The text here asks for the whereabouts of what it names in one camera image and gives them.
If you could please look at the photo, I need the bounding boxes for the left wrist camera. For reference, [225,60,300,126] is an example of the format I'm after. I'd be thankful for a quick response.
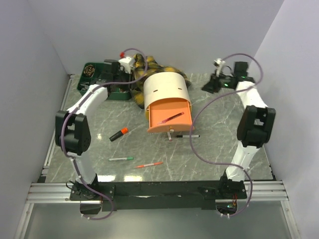
[118,52,135,74]

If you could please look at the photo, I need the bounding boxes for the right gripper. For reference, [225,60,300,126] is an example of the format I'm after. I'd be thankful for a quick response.
[201,70,233,95]

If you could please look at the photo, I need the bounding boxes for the orange pencil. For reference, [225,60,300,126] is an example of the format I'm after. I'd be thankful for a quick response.
[134,162,163,169]

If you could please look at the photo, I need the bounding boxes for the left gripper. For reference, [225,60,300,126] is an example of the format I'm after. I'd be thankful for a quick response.
[113,67,138,92]

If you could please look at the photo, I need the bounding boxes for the black white marker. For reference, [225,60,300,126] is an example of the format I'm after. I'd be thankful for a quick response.
[176,134,200,138]

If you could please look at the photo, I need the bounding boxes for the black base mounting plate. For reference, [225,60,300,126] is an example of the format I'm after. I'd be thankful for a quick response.
[70,181,247,212]

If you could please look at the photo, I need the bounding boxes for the yellow plaid cloth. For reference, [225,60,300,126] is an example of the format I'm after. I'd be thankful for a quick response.
[131,54,191,111]

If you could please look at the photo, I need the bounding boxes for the green compartment tray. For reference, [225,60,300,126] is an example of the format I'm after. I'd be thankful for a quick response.
[77,60,132,101]

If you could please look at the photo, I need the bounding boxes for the white pen pink ends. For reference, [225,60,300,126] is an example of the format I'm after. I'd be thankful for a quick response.
[167,132,172,141]

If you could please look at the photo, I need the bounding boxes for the brown patterned rolled tie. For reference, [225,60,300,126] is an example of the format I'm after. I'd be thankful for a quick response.
[83,64,95,78]

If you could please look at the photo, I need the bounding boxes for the black orange highlighter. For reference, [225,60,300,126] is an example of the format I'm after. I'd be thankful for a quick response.
[109,127,128,142]

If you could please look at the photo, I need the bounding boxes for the round cream drawer organizer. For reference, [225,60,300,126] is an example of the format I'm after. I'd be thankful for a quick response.
[143,71,195,134]

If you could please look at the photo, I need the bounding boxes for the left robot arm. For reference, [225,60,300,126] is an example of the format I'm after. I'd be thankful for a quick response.
[55,56,135,200]

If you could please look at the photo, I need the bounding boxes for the red translucent pen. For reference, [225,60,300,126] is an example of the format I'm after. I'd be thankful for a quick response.
[158,112,184,125]

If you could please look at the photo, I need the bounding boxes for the aluminium rail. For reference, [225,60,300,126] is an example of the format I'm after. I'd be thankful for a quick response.
[25,181,289,204]

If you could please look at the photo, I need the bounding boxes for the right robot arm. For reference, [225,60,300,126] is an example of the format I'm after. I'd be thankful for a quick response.
[202,58,276,198]

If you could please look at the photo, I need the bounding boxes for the green capped white pen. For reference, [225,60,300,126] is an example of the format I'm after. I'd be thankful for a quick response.
[109,157,134,162]

